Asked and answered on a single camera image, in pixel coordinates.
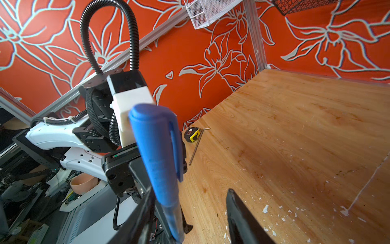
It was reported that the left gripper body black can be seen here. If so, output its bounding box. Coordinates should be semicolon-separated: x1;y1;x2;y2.
102;143;151;195

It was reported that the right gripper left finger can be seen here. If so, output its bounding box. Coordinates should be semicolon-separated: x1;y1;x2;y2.
108;187;156;244

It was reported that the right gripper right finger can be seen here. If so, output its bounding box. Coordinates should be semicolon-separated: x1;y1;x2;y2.
226;189;275;244

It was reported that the blue pen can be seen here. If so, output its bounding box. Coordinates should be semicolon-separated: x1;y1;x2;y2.
129;104;184;244

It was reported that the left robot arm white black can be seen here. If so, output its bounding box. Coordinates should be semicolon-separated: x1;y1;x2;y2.
25;83;185;200

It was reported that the metal hex key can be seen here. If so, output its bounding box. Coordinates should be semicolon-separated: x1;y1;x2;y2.
188;128;211;166

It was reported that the yellow black tape measure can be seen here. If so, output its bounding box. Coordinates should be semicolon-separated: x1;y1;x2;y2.
184;127;201;143

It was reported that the white mesh basket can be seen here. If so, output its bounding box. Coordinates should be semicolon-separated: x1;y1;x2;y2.
184;0;242;29

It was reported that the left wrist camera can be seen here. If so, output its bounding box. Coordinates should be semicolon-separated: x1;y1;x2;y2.
107;70;156;147

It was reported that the black wire basket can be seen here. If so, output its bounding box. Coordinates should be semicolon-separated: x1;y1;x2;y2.
271;0;338;16

